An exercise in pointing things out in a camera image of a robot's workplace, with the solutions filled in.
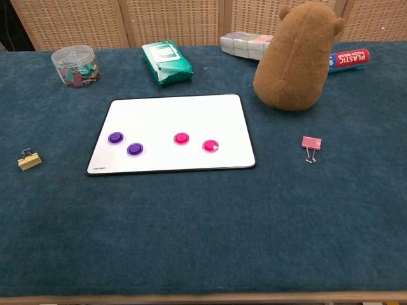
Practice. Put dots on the red magnet with white mark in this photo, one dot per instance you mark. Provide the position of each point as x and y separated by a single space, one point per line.
210 145

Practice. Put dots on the plain red round magnet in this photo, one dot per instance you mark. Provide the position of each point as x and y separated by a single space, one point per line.
181 138

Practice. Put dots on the purple round magnet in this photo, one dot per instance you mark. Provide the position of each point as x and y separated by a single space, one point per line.
135 149
115 137

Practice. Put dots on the white magnetic board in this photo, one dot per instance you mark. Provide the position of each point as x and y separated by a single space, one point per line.
171 114

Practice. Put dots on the teal table cloth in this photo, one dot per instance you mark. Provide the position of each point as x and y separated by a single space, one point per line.
203 248

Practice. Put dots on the green wet wipes pack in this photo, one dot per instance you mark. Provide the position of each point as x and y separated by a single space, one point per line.
167 62

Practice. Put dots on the pink binder clip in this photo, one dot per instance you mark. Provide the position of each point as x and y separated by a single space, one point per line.
311 143

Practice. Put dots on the pastel tissue multipack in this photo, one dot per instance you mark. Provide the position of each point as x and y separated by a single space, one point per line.
245 44

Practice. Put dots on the brown plush toy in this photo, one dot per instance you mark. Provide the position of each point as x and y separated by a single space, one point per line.
295 63

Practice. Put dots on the wicker folding screen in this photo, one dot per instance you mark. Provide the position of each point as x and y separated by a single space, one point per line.
178 19

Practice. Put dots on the clear jar of binder clips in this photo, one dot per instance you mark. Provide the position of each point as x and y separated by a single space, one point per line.
74 65

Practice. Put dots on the plastic food wrap box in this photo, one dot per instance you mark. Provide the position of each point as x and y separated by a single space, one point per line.
349 58

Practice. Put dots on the yellow binder clip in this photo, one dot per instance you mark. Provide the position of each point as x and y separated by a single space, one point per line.
29 161

